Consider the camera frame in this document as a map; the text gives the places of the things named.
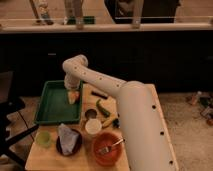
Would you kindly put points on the metal fork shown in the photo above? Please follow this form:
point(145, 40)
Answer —
point(107, 149)

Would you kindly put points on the green pepper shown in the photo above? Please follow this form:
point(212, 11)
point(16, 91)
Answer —
point(104, 111)

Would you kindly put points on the white cup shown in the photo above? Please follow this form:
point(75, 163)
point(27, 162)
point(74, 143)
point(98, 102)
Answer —
point(93, 126)

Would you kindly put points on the yellow banana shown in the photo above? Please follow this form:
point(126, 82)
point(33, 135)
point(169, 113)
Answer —
point(109, 121)

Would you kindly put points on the light green cup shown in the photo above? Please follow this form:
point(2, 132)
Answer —
point(43, 139)

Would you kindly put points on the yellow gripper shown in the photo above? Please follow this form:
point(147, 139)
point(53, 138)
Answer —
point(71, 97)

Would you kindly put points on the dark brown plate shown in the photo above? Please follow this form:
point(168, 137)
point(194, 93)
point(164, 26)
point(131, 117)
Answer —
point(77, 145)

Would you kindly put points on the grey crumpled cloth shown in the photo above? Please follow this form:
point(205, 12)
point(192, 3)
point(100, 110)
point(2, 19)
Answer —
point(68, 139)

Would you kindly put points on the orange bowl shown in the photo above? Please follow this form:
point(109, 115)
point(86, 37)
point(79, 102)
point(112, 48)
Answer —
point(102, 140)

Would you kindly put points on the green plastic tray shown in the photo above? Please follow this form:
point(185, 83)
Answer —
point(54, 107)

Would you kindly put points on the dark cabinet counter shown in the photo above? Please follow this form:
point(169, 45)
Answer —
point(172, 60)

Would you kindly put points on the red orange apple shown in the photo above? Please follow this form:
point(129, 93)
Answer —
point(77, 96)

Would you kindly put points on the small metal cup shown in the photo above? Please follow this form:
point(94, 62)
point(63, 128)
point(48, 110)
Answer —
point(90, 114)

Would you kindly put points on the black handled dish brush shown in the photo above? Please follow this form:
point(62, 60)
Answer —
point(116, 123)

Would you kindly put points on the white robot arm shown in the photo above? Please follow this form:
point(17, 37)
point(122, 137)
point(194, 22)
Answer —
point(147, 141)

